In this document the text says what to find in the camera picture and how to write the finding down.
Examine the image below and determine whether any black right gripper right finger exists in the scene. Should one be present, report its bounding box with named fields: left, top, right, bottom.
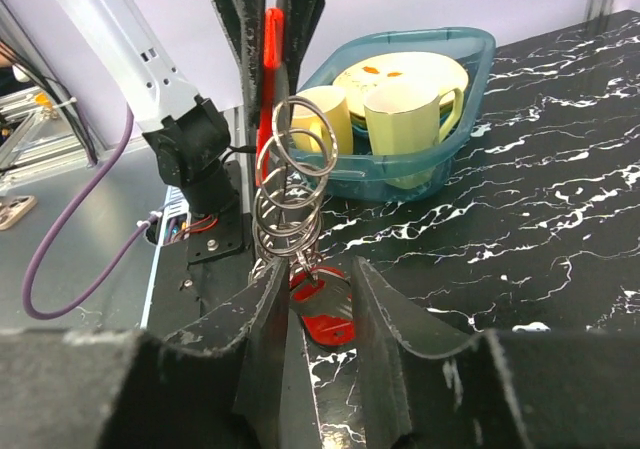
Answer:
left=351, top=258, right=639, bottom=448

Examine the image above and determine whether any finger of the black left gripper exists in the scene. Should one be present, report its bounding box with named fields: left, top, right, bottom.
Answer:
left=211, top=0, right=265, bottom=130
left=279, top=0, right=325, bottom=95

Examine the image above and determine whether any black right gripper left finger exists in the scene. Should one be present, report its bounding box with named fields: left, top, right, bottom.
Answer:
left=1, top=260, right=320, bottom=448

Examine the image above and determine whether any red capped key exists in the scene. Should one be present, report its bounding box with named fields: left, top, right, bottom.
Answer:
left=289, top=266, right=355, bottom=348

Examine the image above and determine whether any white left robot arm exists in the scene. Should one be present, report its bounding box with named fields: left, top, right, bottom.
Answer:
left=56, top=0, right=325, bottom=216

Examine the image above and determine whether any cream floral plate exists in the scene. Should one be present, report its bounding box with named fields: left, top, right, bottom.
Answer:
left=332, top=51, right=470, bottom=119

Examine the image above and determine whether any yellow mug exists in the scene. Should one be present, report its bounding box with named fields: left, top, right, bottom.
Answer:
left=289, top=84, right=355, bottom=155

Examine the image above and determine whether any pale green cup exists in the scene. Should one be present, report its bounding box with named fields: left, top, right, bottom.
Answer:
left=362, top=79, right=465, bottom=190

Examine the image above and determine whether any teal plastic bin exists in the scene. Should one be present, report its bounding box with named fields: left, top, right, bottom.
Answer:
left=301, top=27, right=496, bottom=202

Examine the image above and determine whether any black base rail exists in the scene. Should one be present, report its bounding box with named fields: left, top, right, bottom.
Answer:
left=140, top=155, right=254, bottom=337

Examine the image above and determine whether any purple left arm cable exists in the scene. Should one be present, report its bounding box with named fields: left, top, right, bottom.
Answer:
left=22, top=103, right=166, bottom=320

